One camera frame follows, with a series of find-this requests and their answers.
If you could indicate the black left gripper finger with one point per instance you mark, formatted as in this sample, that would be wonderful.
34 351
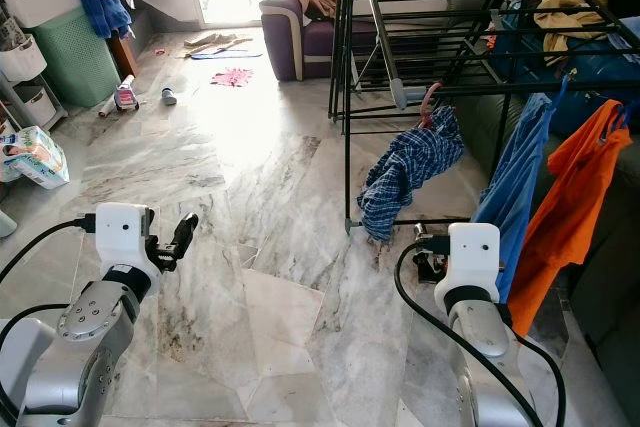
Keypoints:
187 231

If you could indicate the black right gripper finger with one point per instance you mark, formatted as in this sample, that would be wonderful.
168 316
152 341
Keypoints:
420 235

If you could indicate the orange shirt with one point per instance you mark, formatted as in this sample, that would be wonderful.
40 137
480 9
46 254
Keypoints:
565 217

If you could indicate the blue plastic hanger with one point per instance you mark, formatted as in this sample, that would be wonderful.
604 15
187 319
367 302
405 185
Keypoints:
615 117
560 87

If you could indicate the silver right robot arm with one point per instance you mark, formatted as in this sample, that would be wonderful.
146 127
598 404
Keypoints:
485 347

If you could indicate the pink hanger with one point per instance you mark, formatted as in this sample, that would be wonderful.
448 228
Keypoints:
430 97

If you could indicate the blue plaid shirt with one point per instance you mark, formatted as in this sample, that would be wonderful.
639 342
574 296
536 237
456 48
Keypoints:
405 172

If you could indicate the black metal drying rack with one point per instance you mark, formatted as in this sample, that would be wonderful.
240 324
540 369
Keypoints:
348 167

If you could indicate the plain blue shirt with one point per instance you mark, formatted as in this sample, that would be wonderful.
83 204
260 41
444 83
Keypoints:
510 187

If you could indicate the small grey can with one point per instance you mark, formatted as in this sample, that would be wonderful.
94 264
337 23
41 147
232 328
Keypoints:
169 97

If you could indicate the pink floor cloth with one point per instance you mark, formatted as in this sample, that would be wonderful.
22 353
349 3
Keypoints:
232 77

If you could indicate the blue floor mat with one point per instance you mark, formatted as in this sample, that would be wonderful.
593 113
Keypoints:
230 54

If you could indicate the white chair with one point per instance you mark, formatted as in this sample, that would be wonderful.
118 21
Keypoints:
22 377

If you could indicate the beige floor cloth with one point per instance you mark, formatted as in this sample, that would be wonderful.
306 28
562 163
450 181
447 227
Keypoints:
210 42

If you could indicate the brown wooden board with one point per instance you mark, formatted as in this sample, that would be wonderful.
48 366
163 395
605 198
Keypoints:
122 52

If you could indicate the green laundry basket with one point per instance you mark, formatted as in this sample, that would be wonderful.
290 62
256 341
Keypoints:
78 62

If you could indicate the purple armchair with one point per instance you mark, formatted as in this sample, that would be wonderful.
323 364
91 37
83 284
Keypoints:
290 47

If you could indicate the blue hanging cloth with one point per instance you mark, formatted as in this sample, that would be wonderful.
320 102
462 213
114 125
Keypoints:
102 12

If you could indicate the blue bag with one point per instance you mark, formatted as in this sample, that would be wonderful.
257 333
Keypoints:
590 67

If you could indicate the white storage shelf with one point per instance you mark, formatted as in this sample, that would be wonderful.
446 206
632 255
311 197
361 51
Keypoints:
22 57

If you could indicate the yellow cloth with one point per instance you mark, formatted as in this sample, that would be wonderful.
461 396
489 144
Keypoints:
565 12

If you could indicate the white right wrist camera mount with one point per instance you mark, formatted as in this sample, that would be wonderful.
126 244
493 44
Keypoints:
473 257

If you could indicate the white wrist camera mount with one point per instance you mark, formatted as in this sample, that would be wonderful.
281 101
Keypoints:
473 257
122 235

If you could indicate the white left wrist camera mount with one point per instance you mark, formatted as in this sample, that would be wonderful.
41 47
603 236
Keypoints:
122 235

